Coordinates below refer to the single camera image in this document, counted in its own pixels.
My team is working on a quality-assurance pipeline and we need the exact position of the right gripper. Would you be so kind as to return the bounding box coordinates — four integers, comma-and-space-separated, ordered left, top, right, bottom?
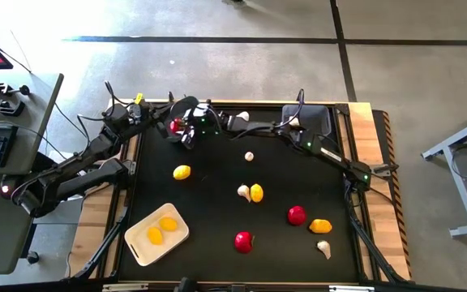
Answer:
176, 109, 223, 150

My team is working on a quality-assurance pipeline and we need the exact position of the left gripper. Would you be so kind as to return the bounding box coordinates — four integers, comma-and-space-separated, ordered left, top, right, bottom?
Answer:
139, 103, 177, 133

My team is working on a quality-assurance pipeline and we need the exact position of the yellow toy lemon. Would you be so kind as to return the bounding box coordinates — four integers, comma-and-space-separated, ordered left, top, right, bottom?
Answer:
249, 182, 264, 204
172, 164, 192, 181
147, 226, 165, 246
158, 217, 179, 232

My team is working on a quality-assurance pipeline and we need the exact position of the orange yellow toy pepper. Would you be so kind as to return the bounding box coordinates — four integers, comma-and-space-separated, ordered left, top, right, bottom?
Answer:
308, 218, 333, 234

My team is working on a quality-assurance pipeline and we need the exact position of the clear plastic basket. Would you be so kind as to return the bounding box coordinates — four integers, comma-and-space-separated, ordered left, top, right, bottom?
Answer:
281, 103, 333, 138

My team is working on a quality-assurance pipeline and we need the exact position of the black desk clamp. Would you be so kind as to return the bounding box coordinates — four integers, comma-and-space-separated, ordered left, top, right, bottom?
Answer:
0, 79, 31, 98
0, 97, 27, 118

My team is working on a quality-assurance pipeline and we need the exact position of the wooden table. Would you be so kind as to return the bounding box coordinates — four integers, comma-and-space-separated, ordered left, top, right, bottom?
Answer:
66, 98, 384, 285

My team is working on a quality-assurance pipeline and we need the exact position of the yellow black hazard tape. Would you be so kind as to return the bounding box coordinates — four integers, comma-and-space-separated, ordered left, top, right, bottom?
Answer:
381, 109, 413, 281

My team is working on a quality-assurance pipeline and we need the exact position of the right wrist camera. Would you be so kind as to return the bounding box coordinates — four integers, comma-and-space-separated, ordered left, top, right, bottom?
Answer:
191, 102, 212, 119

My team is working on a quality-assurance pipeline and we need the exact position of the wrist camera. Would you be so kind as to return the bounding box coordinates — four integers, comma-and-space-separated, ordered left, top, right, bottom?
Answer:
191, 102, 212, 119
126, 101, 145, 121

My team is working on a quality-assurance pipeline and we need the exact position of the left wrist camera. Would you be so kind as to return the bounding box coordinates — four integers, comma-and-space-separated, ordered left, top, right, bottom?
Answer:
126, 101, 145, 121

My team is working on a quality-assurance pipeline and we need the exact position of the black cable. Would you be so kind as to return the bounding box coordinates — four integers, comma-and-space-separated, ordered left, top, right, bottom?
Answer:
53, 101, 109, 160
103, 79, 137, 108

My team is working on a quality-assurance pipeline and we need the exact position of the black frame strut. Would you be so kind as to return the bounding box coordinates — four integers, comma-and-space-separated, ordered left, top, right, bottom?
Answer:
73, 206, 131, 281
345, 182, 407, 284

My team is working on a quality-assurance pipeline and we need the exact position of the white metal table frame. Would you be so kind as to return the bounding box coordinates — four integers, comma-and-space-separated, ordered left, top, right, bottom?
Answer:
421, 103, 467, 238

